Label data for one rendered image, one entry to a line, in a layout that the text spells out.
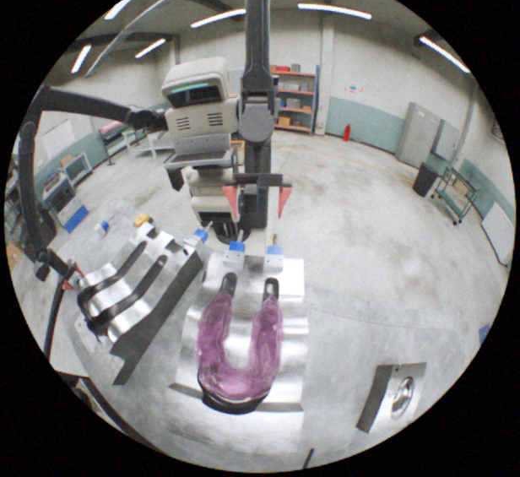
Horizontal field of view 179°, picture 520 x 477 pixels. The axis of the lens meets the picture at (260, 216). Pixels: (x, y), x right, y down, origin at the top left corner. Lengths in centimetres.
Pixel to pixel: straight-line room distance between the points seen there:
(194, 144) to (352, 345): 81
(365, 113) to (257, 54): 531
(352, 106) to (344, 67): 124
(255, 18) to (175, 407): 74
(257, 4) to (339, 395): 86
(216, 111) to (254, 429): 82
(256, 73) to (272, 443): 69
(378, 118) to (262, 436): 587
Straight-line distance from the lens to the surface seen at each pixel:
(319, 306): 49
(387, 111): 580
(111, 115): 60
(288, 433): 40
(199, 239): 54
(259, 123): 27
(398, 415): 59
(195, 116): 62
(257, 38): 37
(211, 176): 74
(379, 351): 56
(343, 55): 564
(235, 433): 39
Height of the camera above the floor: 125
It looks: 44 degrees down
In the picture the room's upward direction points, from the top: straight up
